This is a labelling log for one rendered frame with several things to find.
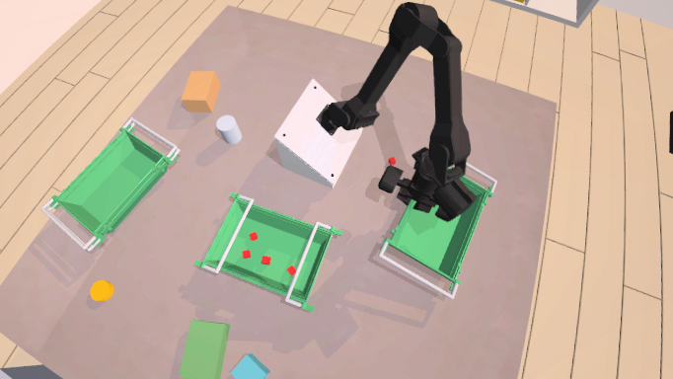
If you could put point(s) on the green rectangular block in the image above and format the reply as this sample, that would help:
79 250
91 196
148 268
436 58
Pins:
205 348

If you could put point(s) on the light blue block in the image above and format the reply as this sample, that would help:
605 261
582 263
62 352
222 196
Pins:
250 368

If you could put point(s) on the orange cube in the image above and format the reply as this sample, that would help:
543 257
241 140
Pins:
201 91

